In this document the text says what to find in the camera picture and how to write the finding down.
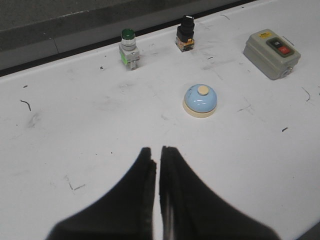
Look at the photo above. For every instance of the black selector switch module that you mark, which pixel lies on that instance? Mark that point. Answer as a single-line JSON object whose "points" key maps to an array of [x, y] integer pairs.
{"points": [[185, 34]]}

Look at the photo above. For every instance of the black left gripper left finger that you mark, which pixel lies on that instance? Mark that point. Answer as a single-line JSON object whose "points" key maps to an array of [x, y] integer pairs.
{"points": [[124, 213]]}

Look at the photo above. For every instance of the grey on off switch box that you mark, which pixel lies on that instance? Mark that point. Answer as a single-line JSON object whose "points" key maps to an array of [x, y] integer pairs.
{"points": [[271, 54]]}

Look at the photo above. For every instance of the green pushbutton switch module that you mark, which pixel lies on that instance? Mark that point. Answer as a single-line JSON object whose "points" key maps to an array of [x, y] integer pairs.
{"points": [[128, 49]]}

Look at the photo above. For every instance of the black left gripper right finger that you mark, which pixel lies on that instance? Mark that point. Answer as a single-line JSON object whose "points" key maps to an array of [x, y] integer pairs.
{"points": [[192, 211]]}

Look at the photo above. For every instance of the blue dome call bell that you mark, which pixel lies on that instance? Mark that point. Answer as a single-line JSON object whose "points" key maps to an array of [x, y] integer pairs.
{"points": [[200, 101]]}

